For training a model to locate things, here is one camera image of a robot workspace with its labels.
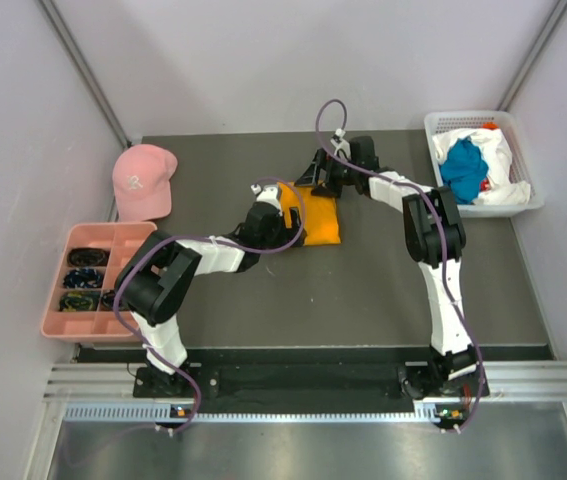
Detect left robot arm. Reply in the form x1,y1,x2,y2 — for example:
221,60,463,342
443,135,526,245
113,201,305,397

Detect pink divided organizer tray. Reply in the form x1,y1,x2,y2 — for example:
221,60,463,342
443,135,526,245
40,222,156,344

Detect black folded socks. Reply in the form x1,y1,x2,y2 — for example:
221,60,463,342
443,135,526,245
66,247,110,268

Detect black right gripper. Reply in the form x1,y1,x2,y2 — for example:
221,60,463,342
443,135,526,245
296,150,360,200

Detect blue t shirt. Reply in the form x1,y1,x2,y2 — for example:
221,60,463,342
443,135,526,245
440,138,488,205

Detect white t shirt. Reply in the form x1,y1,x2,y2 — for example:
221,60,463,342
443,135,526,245
432,128,531,207

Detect orange t shirt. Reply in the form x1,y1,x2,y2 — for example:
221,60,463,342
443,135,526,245
278,182,341,246

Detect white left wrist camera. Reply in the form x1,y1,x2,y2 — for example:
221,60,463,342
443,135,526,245
249,184,283,216

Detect dark patterned socks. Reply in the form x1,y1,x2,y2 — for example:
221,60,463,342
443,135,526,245
100,290,116,311

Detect green patterned socks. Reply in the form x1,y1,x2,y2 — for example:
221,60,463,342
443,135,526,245
59,290,101,313

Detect pink baseball cap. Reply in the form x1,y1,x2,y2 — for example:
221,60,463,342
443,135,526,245
112,144,178,222

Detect aluminium frame rail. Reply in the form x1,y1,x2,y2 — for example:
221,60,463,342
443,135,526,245
44,361,567,426

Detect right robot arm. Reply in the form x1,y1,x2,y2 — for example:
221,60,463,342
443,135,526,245
295,129,478,396

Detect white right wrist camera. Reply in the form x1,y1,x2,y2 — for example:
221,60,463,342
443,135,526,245
330,128,351,161

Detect orange garment in basket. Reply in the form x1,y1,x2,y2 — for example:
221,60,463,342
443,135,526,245
481,122,499,130

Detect blue patterned socks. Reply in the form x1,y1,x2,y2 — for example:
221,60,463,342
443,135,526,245
62,268,104,289

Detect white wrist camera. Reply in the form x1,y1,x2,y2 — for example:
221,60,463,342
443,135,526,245
249,184,283,216
330,128,351,161

